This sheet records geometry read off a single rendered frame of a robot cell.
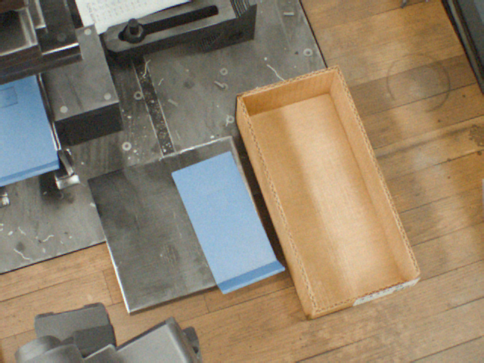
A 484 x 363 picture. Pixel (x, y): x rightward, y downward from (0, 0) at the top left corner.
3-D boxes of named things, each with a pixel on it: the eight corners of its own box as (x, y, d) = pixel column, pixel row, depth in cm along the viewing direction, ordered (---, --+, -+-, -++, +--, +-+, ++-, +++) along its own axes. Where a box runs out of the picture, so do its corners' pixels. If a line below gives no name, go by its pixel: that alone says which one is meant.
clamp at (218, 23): (114, 82, 116) (107, 44, 106) (107, 57, 117) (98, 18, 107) (234, 47, 118) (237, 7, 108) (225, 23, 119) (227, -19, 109)
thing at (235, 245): (223, 299, 106) (223, 293, 103) (171, 174, 110) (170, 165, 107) (283, 276, 107) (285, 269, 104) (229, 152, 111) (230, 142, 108)
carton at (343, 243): (306, 323, 108) (313, 309, 101) (234, 121, 115) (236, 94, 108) (413, 286, 110) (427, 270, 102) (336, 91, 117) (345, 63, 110)
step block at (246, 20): (203, 54, 117) (202, 19, 109) (195, 32, 118) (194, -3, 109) (254, 38, 118) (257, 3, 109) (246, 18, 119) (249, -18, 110)
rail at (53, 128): (59, 158, 106) (56, 150, 103) (29, 53, 109) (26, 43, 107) (64, 156, 106) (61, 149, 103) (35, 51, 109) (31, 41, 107)
